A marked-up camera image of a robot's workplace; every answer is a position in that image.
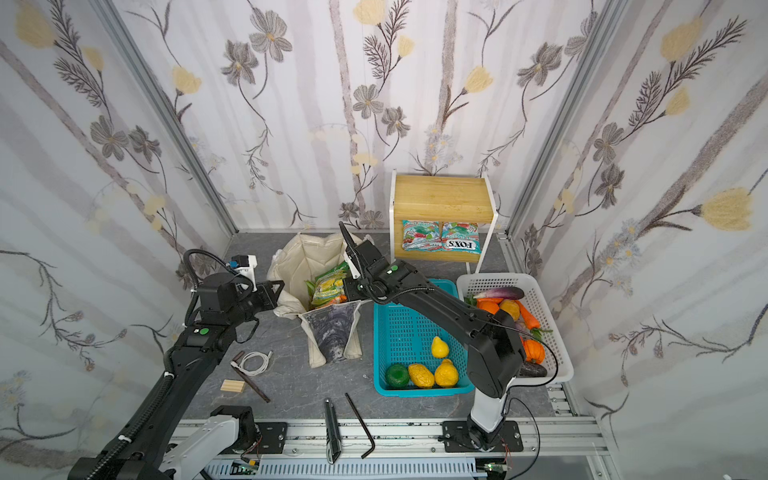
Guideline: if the dark thin stick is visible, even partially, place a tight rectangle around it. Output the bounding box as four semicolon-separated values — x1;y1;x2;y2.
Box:
230;362;271;404

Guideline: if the yellow bell pepper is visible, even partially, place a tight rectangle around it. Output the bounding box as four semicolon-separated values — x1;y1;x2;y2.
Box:
499;299;521;322

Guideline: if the orange persimmon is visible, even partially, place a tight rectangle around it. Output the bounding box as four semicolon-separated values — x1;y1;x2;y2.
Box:
477;299;500;315

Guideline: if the green round fruit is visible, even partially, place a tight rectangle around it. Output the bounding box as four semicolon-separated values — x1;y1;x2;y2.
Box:
385;363;410;389

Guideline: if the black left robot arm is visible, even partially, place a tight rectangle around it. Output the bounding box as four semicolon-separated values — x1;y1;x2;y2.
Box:
68;249;285;479

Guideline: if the teal candy bag left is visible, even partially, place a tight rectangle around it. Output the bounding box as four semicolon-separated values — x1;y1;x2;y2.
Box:
402;220;442;252

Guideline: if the white coiled cable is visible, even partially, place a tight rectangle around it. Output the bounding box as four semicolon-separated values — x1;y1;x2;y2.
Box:
231;350;274;377

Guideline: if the small orange pumpkin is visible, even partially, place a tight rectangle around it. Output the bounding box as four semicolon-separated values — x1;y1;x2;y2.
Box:
523;339;547;365

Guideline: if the green candy bag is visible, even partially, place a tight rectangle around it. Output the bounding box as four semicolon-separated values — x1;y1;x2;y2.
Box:
305;262;350;309

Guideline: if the white plastic basket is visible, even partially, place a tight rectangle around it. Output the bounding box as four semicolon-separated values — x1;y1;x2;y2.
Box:
456;273;574;386

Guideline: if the white wooden two-tier shelf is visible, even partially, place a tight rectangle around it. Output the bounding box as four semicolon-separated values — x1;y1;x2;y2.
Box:
389;171;499;274

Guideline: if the large yellow citron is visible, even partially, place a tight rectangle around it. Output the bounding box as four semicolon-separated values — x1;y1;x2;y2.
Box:
434;359;459;388

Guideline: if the dark purple eggplant lower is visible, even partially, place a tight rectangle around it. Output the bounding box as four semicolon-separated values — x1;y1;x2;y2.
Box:
518;361;548;378

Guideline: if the orange carrot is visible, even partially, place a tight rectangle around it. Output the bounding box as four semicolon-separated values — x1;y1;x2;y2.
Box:
515;300;541;331

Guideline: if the black hex key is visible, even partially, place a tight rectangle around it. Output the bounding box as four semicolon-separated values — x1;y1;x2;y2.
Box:
344;392;376;460

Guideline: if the yellow bumpy mango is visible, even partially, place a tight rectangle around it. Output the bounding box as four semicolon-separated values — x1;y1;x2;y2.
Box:
408;364;435;389

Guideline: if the beige canvas tote bag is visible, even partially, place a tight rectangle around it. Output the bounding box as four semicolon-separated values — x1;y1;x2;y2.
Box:
267;233;363;368

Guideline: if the black cylindrical tool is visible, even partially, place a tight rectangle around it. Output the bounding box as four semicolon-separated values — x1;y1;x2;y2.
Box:
323;398;342;465

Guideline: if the teal plastic basket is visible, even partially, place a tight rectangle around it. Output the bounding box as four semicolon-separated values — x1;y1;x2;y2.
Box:
373;304;475;398

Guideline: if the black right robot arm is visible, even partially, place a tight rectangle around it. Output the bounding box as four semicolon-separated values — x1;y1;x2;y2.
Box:
339;222;526;451

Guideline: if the yellow pear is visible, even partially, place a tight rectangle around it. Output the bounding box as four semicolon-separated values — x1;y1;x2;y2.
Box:
431;336;450;359

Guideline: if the teal Fox's candy bag right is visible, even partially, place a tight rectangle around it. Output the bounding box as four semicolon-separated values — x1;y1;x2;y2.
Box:
441;222;482;254

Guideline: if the small wooden block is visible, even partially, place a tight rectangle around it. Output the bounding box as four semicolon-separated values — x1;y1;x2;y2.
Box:
220;379;246;394

